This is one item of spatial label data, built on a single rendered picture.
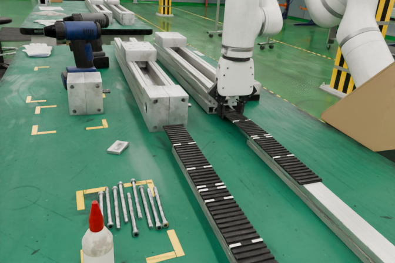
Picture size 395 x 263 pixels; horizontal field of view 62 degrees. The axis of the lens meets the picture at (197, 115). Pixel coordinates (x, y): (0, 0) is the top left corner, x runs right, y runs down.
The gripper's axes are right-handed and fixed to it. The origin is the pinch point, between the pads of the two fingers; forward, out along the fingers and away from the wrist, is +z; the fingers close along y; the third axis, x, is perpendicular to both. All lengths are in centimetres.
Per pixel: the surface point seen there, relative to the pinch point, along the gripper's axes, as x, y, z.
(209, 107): 8.2, -3.2, 2.0
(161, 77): 16.2, -16.5, -5.4
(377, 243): -52, 0, 0
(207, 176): -31.0, -18.4, -0.4
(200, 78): 13.7, -4.8, -5.3
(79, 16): 60, -39, -18
